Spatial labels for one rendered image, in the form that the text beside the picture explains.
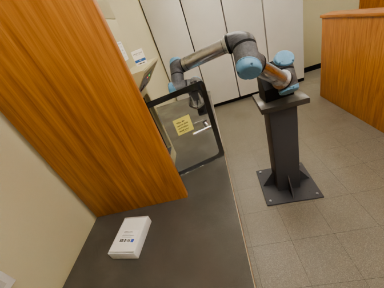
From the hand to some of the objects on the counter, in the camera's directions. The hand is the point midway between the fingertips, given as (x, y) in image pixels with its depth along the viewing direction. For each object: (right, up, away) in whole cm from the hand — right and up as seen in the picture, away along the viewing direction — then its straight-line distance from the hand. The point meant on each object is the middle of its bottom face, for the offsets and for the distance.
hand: (198, 107), depth 86 cm
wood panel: (-28, -46, +10) cm, 55 cm away
